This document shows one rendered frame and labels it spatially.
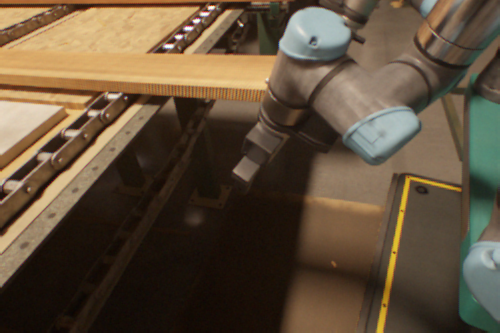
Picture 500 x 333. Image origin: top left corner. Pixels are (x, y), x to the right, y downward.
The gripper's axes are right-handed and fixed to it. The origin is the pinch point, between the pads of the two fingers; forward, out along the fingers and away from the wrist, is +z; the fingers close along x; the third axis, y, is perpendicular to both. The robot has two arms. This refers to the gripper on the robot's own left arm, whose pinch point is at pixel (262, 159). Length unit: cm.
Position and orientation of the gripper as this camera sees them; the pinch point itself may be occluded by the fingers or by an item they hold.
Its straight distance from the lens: 63.6
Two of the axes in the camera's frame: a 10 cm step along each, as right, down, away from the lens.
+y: -8.2, -5.5, 1.7
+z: -1.8, 5.2, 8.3
